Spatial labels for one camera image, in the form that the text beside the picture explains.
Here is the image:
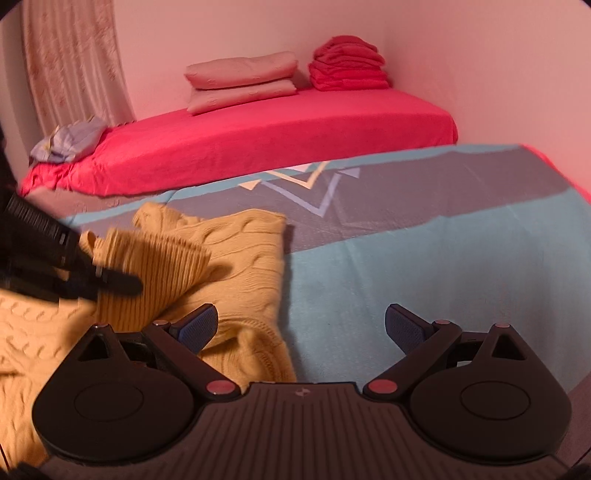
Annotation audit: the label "blue grey patterned bed sheet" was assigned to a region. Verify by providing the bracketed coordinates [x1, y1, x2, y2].
[18, 143, 591, 403]

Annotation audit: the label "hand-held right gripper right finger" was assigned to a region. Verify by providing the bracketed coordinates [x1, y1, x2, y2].
[363, 303, 530, 400]

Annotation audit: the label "pink pillow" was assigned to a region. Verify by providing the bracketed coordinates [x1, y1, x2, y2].
[185, 51, 298, 90]

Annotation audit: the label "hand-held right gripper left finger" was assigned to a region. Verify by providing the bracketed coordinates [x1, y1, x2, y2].
[75, 303, 242, 398]

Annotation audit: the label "red bed sheet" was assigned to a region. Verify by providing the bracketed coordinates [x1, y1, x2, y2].
[18, 87, 459, 197]

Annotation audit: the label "pale patterned curtain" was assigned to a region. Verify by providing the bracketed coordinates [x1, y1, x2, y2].
[20, 0, 136, 135]

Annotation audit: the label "folded pink blankets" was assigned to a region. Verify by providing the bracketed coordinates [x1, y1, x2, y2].
[187, 79, 299, 116]

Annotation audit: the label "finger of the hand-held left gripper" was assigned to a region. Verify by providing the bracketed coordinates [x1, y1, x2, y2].
[79, 249, 143, 299]

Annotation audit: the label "crumpled light blue cloth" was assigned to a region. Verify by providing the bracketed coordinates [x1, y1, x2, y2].
[30, 115, 108, 165]

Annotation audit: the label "stack of folded red blankets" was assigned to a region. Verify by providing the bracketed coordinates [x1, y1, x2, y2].
[308, 35, 391, 92]

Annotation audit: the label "yellow cable-knit sweater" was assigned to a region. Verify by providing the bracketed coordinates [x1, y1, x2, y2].
[0, 202, 299, 468]

